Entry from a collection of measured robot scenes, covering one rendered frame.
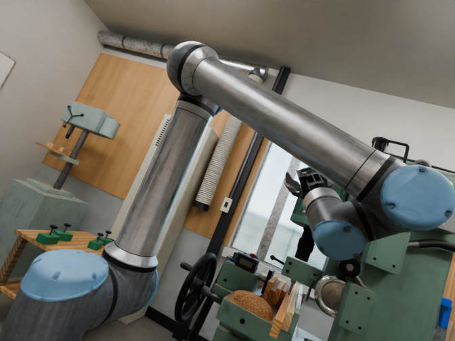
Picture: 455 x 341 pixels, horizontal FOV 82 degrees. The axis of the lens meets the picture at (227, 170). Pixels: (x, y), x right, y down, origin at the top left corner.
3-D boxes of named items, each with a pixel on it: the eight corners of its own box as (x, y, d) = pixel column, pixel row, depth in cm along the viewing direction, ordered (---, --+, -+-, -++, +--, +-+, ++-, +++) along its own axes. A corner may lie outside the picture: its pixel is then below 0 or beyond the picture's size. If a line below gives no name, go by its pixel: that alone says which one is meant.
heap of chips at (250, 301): (233, 293, 85) (237, 282, 86) (274, 314, 80) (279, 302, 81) (225, 298, 77) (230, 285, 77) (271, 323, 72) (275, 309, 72)
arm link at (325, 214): (376, 256, 51) (325, 270, 54) (353, 219, 62) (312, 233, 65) (362, 218, 48) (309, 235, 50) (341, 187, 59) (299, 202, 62)
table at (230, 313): (237, 279, 134) (241, 268, 135) (294, 308, 123) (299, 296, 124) (187, 302, 78) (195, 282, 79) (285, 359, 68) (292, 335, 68)
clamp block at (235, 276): (226, 279, 114) (234, 258, 115) (255, 293, 109) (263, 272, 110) (215, 283, 100) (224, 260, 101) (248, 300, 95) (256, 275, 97)
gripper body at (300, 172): (321, 162, 75) (332, 180, 64) (326, 188, 78) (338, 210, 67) (294, 168, 76) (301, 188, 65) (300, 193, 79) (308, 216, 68)
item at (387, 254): (359, 260, 84) (373, 216, 86) (391, 273, 81) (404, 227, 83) (365, 262, 76) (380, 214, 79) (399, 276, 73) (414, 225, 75)
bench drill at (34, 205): (22, 251, 267) (93, 114, 291) (63, 278, 246) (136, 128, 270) (-34, 252, 222) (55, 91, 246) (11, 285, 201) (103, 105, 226)
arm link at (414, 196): (166, 15, 62) (488, 182, 33) (191, 49, 73) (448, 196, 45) (137, 54, 63) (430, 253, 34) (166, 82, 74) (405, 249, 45)
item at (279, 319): (286, 295, 114) (289, 286, 115) (290, 298, 113) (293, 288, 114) (269, 335, 63) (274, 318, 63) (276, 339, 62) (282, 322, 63)
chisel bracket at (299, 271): (280, 275, 103) (288, 255, 104) (316, 292, 98) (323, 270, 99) (278, 277, 96) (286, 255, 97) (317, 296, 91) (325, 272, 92)
